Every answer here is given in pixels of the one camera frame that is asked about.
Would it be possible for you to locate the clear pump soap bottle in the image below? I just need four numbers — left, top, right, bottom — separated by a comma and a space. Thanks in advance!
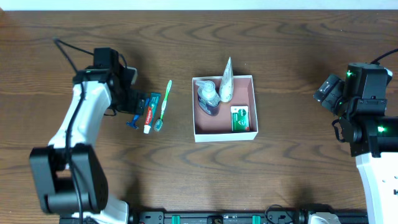
195, 80, 221, 116

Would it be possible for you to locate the green white toothbrush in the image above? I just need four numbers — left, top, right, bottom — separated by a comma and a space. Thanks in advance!
154, 80, 172, 132

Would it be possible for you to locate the black mounting rail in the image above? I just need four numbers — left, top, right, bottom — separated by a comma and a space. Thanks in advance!
127, 203, 369, 224

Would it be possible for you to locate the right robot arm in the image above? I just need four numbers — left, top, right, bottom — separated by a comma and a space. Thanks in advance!
313, 62, 397, 223

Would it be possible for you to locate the green soap bar box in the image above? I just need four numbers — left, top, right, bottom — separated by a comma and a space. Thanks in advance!
230, 106, 250, 133

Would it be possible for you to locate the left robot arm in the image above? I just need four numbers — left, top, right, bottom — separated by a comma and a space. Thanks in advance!
29, 67, 137, 223

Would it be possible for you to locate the white cardboard box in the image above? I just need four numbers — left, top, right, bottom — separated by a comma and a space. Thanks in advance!
192, 75, 259, 142

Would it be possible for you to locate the white lotion tube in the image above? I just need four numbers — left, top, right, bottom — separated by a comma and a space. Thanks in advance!
219, 57, 234, 103

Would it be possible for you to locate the green red toothpaste tube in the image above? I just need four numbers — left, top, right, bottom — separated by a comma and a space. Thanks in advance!
144, 92, 161, 134

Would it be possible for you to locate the blue disposable razor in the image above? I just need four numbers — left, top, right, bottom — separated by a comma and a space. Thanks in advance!
126, 98, 149, 129

